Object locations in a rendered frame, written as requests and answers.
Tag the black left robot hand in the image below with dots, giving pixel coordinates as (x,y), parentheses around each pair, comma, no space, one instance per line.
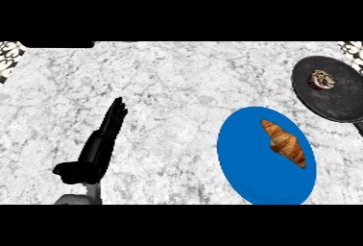
(98,150)

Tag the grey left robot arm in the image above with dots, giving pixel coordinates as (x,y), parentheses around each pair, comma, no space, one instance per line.
(85,197)

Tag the blue plate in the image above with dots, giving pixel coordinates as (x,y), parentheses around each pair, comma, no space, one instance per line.
(256,166)

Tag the chocolate cupcake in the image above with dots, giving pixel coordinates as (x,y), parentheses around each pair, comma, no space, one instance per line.
(322,80)

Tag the dark grey pan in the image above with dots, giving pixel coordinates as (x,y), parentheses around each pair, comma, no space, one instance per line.
(340,96)

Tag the brown croissant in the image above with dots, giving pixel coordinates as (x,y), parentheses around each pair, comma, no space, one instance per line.
(285,143)

